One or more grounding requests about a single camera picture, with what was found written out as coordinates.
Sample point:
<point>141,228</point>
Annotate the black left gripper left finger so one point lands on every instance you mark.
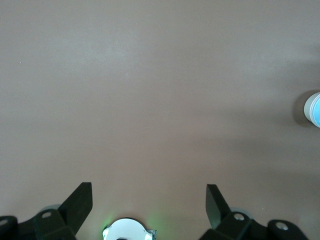
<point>72,210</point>

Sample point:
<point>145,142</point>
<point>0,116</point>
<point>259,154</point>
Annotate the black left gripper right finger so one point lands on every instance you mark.
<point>215,207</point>

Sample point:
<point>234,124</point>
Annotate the blue bowl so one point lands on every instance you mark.
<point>317,110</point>

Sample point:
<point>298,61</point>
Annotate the white bowl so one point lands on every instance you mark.
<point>307,107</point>

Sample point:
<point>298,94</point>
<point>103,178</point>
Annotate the brown table cloth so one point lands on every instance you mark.
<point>150,100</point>

